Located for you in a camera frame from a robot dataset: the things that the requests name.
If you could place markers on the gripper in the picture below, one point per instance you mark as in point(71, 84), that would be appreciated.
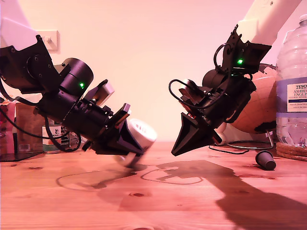
point(96, 124)
point(216, 112)

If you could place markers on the white mug with blue print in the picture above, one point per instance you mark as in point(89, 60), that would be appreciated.
point(144, 134)

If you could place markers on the dark coffee capsule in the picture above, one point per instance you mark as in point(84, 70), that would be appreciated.
point(266, 161)

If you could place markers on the white two-ball figure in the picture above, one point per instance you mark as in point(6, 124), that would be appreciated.
point(224, 130)

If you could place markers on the small tin can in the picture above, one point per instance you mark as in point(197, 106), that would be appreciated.
point(51, 146)

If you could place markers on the cork globe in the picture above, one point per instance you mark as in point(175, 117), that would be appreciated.
point(261, 107)

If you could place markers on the metal globe stand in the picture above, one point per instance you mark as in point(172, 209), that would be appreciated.
point(271, 139)

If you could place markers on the brown cardboard box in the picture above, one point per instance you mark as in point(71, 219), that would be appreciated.
point(26, 124)

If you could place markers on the black flat stand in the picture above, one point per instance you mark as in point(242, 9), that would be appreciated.
point(16, 157)

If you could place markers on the pink packet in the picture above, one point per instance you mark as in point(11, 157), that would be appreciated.
point(6, 134)

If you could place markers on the large plastic water bottle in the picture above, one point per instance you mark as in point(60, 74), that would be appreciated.
point(292, 60)

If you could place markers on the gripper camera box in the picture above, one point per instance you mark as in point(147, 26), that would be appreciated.
point(192, 89)
point(103, 92)

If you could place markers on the white wall switch plate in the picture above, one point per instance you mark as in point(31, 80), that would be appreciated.
point(52, 43)

